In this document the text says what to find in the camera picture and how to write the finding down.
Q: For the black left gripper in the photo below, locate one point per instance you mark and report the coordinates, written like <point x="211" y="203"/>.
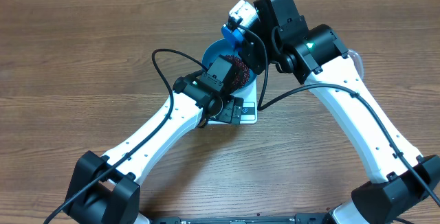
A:
<point x="225" y="113"/>

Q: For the white digital kitchen scale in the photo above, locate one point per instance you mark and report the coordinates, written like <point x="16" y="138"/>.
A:
<point x="249" y="112"/>

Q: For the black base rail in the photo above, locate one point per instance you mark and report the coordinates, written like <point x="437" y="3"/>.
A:
<point x="300" y="218"/>

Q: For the blue plastic measuring scoop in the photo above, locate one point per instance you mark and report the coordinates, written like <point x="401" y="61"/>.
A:
<point x="233" y="36"/>

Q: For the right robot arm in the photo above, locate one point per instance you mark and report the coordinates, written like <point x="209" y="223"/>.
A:
<point x="399" y="177"/>

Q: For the red beans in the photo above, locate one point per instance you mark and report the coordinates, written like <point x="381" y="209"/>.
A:
<point x="240" y="71"/>

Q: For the blue bowl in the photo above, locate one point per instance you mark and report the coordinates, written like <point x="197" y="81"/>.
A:
<point x="223" y="48"/>

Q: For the clear plastic container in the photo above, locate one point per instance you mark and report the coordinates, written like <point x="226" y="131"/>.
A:
<point x="356" y="68"/>

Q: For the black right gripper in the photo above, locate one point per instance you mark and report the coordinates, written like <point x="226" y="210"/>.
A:
<point x="251" y="53"/>

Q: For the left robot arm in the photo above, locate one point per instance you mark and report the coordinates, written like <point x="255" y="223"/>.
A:
<point x="106" y="189"/>

